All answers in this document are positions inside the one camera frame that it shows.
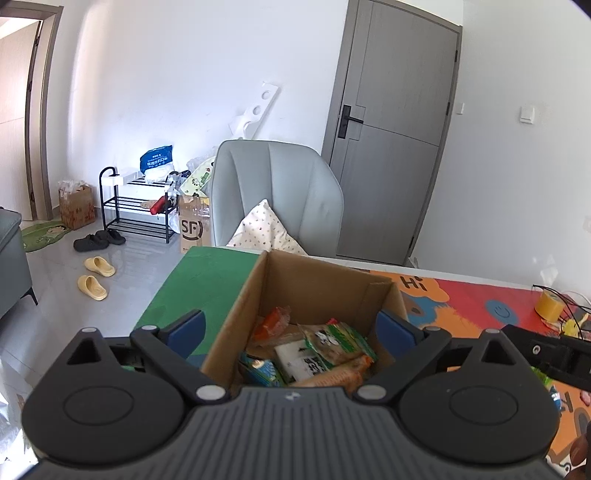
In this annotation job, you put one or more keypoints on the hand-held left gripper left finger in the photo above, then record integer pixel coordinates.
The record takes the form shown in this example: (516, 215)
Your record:
(187, 330)

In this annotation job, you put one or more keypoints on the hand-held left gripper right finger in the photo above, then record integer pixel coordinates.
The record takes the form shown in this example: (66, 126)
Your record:
(392, 330)

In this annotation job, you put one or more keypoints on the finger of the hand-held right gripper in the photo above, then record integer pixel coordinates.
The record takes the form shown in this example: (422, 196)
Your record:
(531, 346)

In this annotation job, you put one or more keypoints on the blue white snack packet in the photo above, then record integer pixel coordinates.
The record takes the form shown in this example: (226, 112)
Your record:
(556, 399)

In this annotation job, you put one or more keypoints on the green biscuit packet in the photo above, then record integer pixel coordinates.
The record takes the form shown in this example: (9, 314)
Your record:
(332, 341)

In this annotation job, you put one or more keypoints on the brown cardboard box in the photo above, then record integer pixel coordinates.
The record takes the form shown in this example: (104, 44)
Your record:
(295, 281)

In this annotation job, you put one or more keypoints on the person's right forearm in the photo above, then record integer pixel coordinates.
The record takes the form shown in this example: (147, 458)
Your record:
(581, 457)

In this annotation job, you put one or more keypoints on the yellow plastic item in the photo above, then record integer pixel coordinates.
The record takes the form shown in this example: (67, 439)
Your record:
(572, 328)

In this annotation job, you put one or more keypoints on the yellow tape roll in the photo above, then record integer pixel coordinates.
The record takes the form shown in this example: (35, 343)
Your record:
(549, 307)

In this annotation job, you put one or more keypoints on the tall printed cardboard box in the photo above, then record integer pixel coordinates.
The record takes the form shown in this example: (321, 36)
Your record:
(191, 228)

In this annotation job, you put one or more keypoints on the yellow slipper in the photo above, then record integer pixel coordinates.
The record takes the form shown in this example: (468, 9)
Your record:
(99, 266)
(91, 287)

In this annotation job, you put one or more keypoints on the black slipper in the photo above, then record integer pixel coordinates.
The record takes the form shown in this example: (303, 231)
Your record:
(90, 243)
(113, 237)

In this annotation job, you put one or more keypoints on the floral white pillow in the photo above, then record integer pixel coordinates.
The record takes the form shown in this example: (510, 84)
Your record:
(263, 230)

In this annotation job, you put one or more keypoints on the black shoe rack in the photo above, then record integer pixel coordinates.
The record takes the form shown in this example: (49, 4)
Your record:
(138, 199)

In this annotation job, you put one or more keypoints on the green patterned white bag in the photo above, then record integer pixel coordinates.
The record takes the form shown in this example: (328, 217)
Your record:
(198, 180)

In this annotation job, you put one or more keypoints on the small brown patterned box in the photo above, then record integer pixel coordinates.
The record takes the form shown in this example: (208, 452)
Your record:
(76, 210)

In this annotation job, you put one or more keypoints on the green cartoon floor rug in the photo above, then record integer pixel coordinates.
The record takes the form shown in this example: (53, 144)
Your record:
(44, 236)

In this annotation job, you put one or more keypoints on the blue plastic bag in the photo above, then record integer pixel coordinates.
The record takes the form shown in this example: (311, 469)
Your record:
(157, 161)

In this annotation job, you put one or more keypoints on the grey upholstered chair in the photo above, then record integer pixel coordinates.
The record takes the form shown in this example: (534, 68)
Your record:
(286, 184)

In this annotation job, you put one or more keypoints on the grey sofa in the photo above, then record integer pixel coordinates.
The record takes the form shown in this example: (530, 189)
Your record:
(11, 263)

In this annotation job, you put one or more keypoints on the grey door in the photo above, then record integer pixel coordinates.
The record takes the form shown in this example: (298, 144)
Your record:
(392, 138)

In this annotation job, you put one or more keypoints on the white foam board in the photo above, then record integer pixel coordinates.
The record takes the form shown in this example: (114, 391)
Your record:
(256, 113)

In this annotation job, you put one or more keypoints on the white wall switch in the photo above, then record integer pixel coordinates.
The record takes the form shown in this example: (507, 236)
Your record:
(527, 113)

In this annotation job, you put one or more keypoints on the brown wooden door frame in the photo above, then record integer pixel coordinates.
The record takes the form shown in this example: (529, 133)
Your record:
(46, 138)

